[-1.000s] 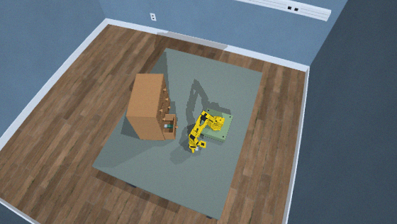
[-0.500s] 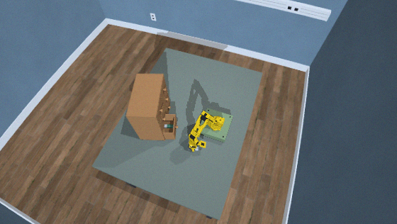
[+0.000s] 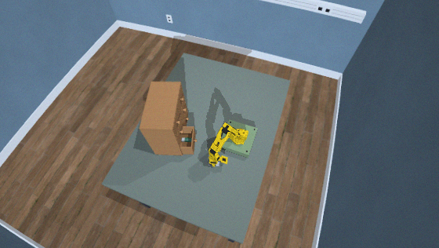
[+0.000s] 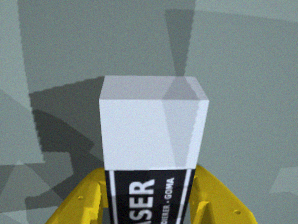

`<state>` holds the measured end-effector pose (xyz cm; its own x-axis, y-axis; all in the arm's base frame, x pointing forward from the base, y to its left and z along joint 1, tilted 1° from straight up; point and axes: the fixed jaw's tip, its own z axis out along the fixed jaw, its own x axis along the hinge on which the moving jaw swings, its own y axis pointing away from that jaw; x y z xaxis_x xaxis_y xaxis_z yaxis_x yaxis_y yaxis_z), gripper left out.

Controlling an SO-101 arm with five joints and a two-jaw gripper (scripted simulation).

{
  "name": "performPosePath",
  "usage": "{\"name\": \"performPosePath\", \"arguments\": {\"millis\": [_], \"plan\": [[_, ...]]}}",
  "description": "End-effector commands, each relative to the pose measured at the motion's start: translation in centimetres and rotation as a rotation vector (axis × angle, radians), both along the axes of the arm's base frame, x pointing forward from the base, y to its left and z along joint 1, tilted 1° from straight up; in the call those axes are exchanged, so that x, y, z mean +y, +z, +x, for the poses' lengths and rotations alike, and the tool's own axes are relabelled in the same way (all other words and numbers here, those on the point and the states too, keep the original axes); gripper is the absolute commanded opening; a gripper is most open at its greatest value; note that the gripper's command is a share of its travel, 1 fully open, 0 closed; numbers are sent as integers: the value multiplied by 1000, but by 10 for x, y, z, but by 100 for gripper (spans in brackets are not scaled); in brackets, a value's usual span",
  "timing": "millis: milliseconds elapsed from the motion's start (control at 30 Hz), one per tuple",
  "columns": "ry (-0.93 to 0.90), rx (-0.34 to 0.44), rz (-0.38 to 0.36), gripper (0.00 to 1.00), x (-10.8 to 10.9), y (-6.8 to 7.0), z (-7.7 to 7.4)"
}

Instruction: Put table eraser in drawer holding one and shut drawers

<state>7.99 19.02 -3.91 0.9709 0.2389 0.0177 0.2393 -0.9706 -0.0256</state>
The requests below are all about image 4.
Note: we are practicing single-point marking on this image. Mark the white eraser with black sleeve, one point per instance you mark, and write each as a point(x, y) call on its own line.
point(152, 128)

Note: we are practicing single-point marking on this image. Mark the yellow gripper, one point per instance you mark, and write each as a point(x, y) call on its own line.
point(211, 202)

